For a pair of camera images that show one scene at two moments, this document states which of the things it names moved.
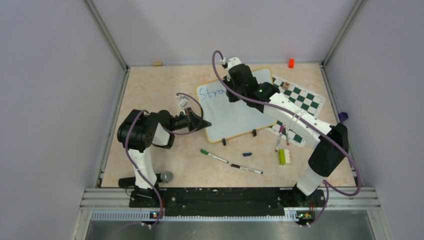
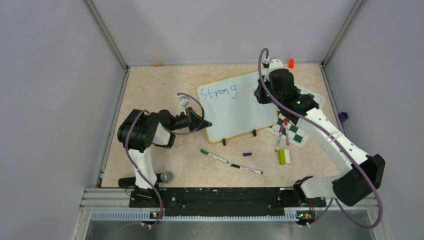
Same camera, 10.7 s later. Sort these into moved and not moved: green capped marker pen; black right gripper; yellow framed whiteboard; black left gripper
Moved: black right gripper
Not moved: black left gripper; green capped marker pen; yellow framed whiteboard
